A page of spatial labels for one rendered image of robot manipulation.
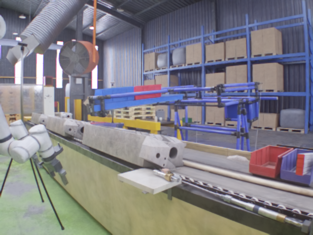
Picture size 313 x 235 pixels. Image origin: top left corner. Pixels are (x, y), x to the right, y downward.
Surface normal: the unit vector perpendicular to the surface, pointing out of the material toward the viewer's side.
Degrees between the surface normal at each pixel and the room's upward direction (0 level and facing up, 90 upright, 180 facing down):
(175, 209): 90
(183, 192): 90
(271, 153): 88
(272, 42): 90
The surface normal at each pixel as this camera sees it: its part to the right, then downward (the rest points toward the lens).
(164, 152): 0.65, 0.05
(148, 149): -0.72, -0.29
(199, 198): -0.76, 0.04
